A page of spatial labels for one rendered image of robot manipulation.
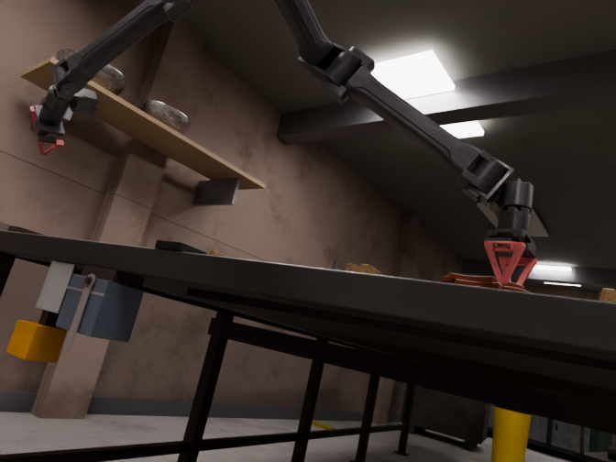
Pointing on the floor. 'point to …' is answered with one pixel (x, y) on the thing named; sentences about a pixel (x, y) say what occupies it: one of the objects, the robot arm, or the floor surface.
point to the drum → (510, 434)
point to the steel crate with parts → (449, 415)
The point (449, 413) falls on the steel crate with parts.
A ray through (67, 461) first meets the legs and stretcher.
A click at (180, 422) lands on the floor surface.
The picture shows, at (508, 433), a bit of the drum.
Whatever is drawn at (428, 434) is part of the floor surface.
